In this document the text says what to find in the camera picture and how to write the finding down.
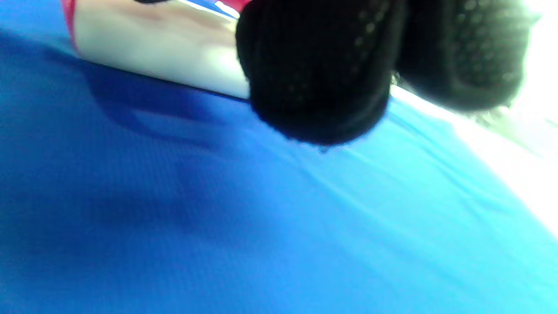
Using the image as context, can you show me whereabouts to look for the person's right hand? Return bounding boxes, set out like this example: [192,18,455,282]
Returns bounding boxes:
[135,0,541,147]

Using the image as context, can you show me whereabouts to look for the pink lint roller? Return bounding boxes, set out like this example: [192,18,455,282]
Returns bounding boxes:
[61,0,253,100]

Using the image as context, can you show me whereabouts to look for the blue t-shirt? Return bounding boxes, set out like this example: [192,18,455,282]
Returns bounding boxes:
[0,0,558,314]

